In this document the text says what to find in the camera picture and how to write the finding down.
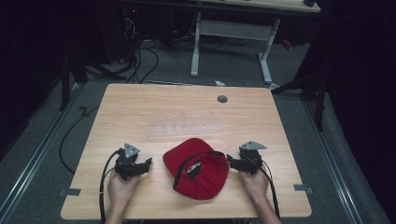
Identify bundle of black cables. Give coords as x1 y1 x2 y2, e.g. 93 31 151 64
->
120 8 160 84

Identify black floor cable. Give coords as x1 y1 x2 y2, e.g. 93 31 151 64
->
59 105 100 175

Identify person's right hand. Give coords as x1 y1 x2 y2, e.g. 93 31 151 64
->
238 164 271 204

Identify white metal desk frame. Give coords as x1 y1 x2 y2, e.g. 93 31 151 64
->
190 0 321 86

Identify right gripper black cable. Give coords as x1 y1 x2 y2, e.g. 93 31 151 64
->
248 157 281 220

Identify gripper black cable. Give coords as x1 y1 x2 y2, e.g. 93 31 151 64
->
248 157 281 220
98 148 121 224

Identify grey tape strip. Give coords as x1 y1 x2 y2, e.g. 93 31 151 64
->
293 184 314 194
58 188 82 198

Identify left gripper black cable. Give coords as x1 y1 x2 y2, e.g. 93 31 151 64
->
98 148 121 224

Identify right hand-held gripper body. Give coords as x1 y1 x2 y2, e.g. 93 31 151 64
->
233 140 268 175

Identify red baseball cap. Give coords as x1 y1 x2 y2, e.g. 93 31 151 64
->
162 137 231 201

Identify metal floor rail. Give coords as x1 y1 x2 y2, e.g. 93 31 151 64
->
0 83 83 216
303 99 365 224

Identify black stand legs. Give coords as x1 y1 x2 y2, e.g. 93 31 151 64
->
58 52 127 112
271 69 328 132

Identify person's left hand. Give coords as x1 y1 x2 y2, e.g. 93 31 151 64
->
106 169 142 211

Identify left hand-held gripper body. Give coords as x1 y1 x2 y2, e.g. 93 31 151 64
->
114 142 148 181

